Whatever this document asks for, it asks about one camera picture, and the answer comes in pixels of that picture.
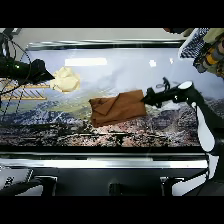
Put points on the black and white checked garment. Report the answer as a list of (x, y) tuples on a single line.
[(192, 46)]

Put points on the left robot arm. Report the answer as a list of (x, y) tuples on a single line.
[(13, 68)]

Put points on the brown clothes hanger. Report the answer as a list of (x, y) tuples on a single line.
[(30, 98), (30, 86)]

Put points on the brown shirt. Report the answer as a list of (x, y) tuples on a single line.
[(118, 107)]

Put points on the cream garment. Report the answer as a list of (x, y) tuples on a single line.
[(66, 80)]

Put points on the heap of clothes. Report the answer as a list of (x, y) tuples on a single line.
[(213, 55)]

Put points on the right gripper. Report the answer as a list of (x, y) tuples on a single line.
[(160, 96)]

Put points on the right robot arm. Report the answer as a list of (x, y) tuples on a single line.
[(205, 116)]

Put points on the silver frame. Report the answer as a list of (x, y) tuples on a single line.
[(116, 163)]

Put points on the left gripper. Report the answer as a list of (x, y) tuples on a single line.
[(40, 71)]

